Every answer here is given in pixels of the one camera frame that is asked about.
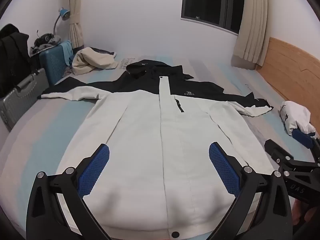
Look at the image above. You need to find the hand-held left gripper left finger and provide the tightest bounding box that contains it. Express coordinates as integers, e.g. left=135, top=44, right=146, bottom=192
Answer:
left=26, top=143, right=113, bottom=240

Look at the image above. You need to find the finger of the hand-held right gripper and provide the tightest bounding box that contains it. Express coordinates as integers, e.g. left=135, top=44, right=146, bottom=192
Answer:
left=292, top=129, right=320, bottom=167
left=264, top=139, right=313, bottom=178

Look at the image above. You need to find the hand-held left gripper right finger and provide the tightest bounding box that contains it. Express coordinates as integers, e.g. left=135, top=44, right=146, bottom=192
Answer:
left=208, top=142, right=293, bottom=240

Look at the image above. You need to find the white and black jacket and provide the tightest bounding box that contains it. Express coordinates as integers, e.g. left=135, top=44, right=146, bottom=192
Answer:
left=37, top=59, right=274, bottom=239

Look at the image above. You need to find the pile of dark clothes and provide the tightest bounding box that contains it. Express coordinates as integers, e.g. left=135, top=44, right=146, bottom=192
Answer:
left=29, top=32, right=62, bottom=55

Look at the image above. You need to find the person's right hand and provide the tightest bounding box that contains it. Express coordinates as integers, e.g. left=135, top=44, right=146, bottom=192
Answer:
left=293, top=199, right=320, bottom=229

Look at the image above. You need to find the white printed cloth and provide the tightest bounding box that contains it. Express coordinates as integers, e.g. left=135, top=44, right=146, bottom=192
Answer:
left=279, top=101, right=317, bottom=137

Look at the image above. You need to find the striped bed sheet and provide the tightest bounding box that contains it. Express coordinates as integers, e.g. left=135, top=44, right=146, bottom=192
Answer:
left=0, top=54, right=320, bottom=240

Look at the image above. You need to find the wooden headboard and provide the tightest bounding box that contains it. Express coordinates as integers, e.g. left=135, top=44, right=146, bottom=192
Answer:
left=255, top=37, right=320, bottom=120

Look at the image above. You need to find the grey hard case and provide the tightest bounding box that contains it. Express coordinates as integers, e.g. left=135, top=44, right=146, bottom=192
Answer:
left=0, top=68, right=50, bottom=132

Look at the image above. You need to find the beige jacket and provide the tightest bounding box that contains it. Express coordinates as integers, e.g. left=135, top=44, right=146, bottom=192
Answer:
left=71, top=47, right=118, bottom=76

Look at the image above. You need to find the blue suitcase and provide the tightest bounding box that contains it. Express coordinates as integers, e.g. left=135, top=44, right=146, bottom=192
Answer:
left=39, top=42, right=73, bottom=87

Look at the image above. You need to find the beige curtain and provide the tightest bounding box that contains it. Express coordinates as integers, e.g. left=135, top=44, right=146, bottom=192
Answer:
left=61, top=0, right=87, bottom=52
left=231, top=0, right=269, bottom=70

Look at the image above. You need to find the light blue cloth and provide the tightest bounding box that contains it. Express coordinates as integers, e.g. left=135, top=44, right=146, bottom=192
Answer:
left=60, top=41, right=74, bottom=65

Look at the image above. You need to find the black hanging coat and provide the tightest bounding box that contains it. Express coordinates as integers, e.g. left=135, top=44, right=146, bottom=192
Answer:
left=0, top=24, right=32, bottom=98

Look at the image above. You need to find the blue desk lamp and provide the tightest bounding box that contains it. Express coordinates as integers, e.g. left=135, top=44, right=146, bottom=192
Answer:
left=53, top=7, right=70, bottom=37

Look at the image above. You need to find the dark window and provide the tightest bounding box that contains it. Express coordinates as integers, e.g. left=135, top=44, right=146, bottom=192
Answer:
left=180, top=0, right=247, bottom=34

